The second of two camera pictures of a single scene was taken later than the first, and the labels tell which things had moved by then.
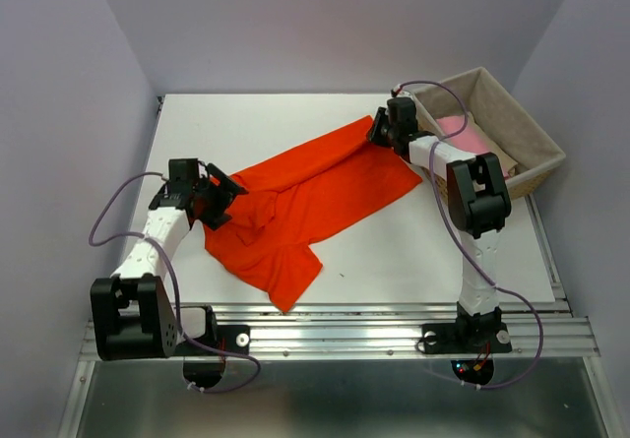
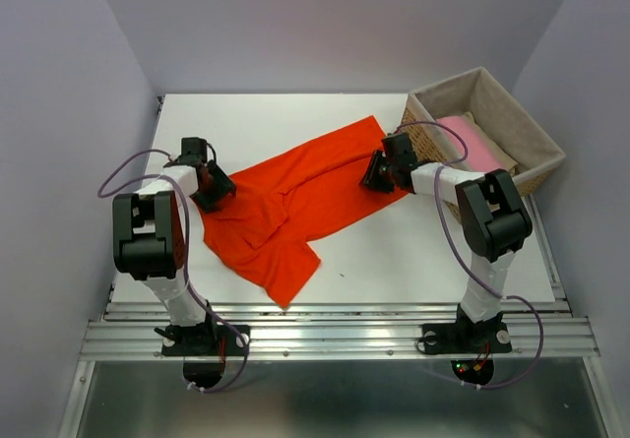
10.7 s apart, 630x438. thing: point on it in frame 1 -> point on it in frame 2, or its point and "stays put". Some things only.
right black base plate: x=475 y=338 stays put
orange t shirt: x=278 y=207 stays put
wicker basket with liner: x=475 y=93 stays put
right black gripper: x=382 y=114 -> x=370 y=177
